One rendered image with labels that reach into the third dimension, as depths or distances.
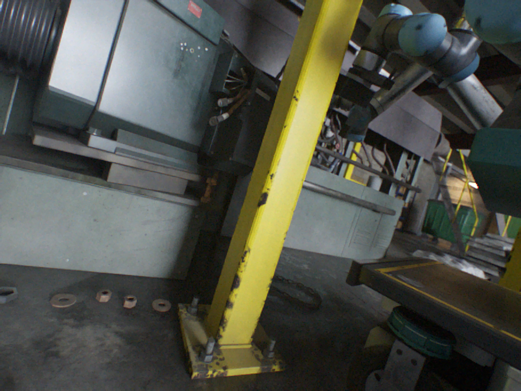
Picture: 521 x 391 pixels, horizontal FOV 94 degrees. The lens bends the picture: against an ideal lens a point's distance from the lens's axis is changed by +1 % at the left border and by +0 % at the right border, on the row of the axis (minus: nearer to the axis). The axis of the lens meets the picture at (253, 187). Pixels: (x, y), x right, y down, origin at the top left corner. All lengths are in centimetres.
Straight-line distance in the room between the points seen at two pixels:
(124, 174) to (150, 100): 22
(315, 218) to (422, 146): 130
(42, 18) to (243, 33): 103
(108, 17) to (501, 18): 75
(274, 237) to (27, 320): 54
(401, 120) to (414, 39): 181
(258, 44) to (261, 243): 131
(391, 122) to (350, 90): 163
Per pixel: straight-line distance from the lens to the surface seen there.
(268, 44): 170
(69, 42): 76
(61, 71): 75
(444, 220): 964
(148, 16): 83
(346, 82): 72
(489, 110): 122
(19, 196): 87
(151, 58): 81
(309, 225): 184
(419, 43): 67
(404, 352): 60
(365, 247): 232
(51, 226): 87
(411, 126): 256
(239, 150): 97
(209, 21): 92
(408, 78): 106
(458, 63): 77
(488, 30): 52
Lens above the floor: 43
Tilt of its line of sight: 3 degrees down
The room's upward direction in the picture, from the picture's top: 18 degrees clockwise
